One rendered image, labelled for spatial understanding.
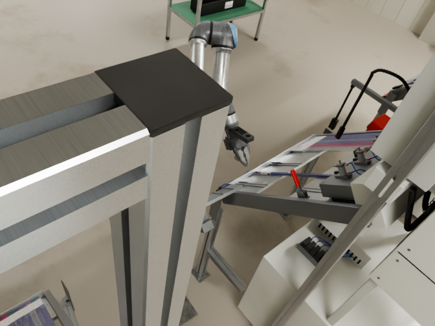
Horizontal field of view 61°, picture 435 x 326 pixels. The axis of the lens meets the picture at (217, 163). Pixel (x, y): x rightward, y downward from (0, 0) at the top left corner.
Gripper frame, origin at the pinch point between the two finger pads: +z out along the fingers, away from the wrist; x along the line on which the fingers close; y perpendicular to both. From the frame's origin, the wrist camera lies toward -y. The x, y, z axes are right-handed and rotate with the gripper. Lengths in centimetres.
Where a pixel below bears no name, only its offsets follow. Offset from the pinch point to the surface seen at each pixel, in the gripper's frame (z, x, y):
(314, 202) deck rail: 4, 21, -56
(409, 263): 19, 21, -83
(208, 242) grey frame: 31.9, 24.9, 16.7
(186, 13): -102, -112, 165
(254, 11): -87, -180, 149
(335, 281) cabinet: 51, 4, -38
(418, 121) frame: -21, 23, -94
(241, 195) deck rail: 4.6, 21.0, -17.7
